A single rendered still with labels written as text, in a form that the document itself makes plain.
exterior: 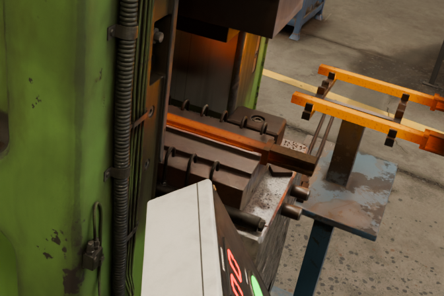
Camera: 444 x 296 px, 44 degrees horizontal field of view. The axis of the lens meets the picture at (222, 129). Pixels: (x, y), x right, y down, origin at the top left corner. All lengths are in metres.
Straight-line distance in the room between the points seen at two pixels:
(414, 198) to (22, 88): 2.52
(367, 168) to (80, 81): 1.21
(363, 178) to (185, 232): 1.15
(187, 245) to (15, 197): 0.32
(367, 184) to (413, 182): 1.51
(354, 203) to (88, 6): 1.09
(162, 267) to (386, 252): 2.09
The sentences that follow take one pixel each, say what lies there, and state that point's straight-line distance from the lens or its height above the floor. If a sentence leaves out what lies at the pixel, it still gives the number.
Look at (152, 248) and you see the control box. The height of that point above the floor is 1.17.
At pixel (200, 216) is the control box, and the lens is 0.59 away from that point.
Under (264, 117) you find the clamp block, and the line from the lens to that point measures 1.26.
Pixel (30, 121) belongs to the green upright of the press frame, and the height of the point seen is 1.20.
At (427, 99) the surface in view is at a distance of 1.61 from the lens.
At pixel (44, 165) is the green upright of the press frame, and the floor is 1.14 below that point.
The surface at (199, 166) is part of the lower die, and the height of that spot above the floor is 0.98.
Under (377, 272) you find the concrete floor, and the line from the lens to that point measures 2.48.
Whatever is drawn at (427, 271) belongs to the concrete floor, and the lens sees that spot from 2.59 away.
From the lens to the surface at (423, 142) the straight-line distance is 1.38.
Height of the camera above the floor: 1.56
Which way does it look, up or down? 29 degrees down
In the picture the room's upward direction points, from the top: 9 degrees clockwise
